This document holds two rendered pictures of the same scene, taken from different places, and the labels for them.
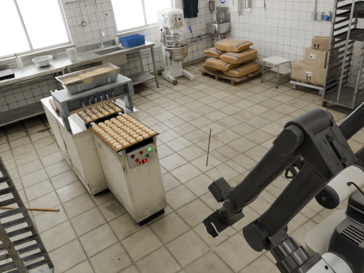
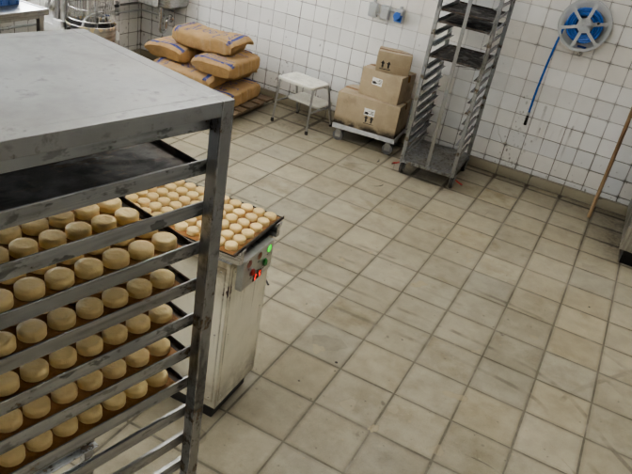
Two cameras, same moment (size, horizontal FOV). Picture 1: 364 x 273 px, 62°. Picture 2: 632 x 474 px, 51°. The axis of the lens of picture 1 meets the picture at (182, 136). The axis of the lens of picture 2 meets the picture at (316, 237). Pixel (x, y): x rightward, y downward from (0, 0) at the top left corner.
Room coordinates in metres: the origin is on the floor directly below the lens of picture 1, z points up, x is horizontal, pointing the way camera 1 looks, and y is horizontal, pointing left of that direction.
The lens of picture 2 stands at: (0.20, 1.57, 2.20)
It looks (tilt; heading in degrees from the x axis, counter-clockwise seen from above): 29 degrees down; 323
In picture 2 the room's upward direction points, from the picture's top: 11 degrees clockwise
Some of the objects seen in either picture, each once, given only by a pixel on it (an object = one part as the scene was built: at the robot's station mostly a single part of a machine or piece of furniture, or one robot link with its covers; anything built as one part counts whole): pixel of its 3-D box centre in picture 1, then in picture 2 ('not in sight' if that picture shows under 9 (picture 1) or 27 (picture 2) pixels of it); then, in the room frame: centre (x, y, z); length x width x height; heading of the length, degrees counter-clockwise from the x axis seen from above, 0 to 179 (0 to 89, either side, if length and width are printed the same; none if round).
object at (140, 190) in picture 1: (129, 168); (177, 295); (2.46, 0.55, 0.45); 0.70 x 0.34 x 0.90; 32
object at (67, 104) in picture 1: (96, 102); not in sight; (2.89, 0.82, 1.01); 0.72 x 0.33 x 0.34; 122
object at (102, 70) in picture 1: (89, 77); not in sight; (2.89, 0.82, 1.28); 0.54 x 0.27 x 0.06; 122
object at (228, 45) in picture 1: (232, 45); (211, 39); (6.04, -1.22, 0.62); 0.72 x 0.42 x 0.17; 37
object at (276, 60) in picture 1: (278, 70); (305, 101); (5.33, -1.92, 0.23); 0.45 x 0.45 x 0.46; 22
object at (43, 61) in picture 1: (43, 62); not in sight; (5.19, 2.17, 0.94); 0.33 x 0.33 x 0.12
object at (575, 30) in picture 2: not in sight; (569, 68); (3.56, -3.26, 1.10); 0.41 x 0.17 x 1.10; 30
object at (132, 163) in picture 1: (141, 156); (255, 263); (2.15, 0.36, 0.77); 0.24 x 0.04 x 0.14; 122
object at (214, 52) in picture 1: (222, 50); (183, 46); (6.30, -1.06, 0.47); 0.72 x 0.42 x 0.17; 121
